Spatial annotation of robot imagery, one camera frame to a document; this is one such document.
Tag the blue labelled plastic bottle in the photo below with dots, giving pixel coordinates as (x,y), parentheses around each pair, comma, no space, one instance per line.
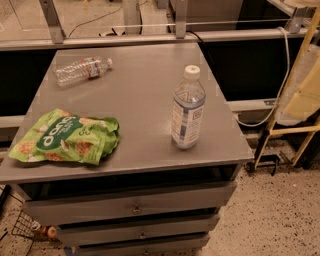
(188,107)

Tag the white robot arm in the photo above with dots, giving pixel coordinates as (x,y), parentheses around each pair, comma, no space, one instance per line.
(302,98)

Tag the clear crumpled water bottle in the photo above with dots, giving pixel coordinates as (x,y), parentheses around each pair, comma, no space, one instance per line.
(84,69)

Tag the grey drawer cabinet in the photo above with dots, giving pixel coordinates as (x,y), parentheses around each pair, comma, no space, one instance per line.
(138,92)

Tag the grey metal railing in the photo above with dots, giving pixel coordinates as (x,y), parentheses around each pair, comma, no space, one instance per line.
(62,24)

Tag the top grey drawer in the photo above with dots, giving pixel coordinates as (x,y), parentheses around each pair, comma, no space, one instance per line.
(130,203)

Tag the grey drawer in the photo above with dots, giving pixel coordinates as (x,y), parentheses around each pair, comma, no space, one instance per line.
(130,203)
(147,246)
(138,230)

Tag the green snack chip bag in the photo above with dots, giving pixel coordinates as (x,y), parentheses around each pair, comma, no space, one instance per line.
(60,136)

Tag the bottom grey drawer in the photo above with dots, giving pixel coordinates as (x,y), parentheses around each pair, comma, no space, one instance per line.
(147,246)

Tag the middle grey drawer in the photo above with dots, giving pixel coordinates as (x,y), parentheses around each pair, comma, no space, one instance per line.
(138,230)

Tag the yellow folding ladder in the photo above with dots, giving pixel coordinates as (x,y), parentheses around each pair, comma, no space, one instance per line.
(273,128)

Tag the wire basket on floor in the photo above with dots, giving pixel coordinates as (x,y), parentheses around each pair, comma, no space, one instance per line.
(26,227)

